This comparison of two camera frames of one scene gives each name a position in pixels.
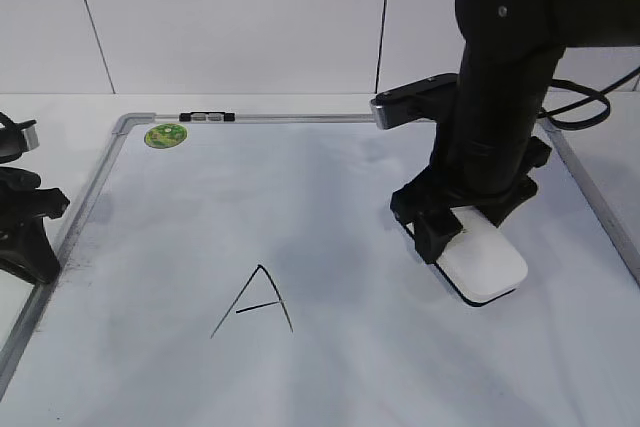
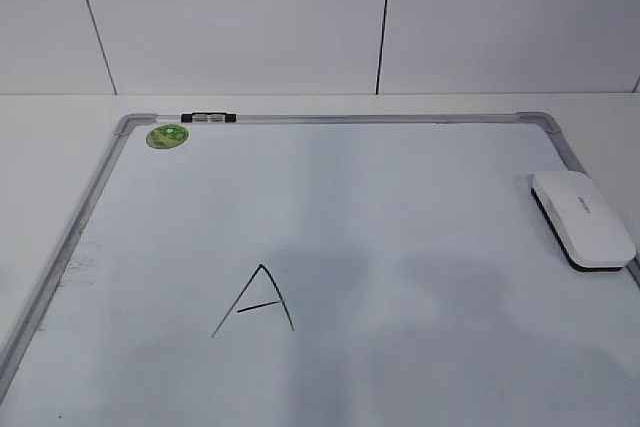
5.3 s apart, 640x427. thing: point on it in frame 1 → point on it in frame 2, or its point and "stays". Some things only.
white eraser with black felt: x=479 y=261 → x=581 y=221
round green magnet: x=165 y=136 stays
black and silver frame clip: x=206 y=116 stays
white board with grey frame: x=247 y=270 stays
